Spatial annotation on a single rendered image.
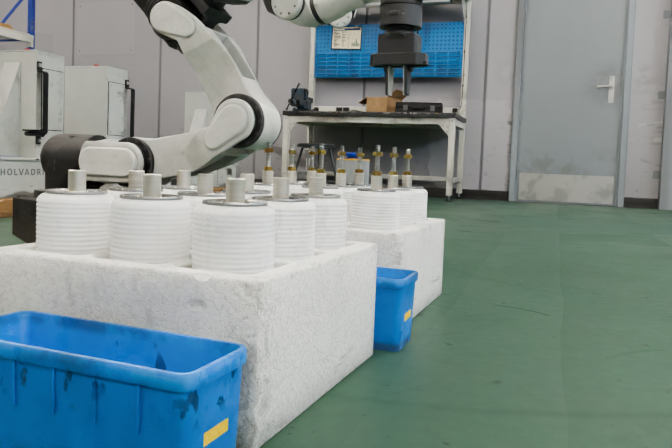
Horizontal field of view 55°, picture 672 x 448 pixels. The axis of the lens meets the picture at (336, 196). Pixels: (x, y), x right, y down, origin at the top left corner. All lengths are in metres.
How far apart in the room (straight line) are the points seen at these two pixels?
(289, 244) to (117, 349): 0.24
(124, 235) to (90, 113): 3.25
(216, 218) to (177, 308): 0.11
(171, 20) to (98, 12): 6.51
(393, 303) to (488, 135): 5.39
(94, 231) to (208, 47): 0.99
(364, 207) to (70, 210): 0.57
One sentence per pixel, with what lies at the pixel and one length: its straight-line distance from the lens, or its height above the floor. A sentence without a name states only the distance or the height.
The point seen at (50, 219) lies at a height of 0.22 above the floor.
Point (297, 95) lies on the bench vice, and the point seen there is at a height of 0.89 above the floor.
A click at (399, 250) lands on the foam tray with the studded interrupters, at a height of 0.15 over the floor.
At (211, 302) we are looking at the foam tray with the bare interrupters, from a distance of 0.71.
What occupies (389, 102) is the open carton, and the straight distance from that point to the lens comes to 6.11.
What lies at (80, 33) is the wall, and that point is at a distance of 8.45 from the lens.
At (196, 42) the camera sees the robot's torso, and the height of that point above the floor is 0.60.
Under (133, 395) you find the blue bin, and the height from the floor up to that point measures 0.09.
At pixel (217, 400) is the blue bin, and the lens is 0.64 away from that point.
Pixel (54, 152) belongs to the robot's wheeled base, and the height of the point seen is 0.30.
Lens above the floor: 0.30
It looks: 3 degrees down
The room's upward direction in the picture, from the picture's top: 2 degrees clockwise
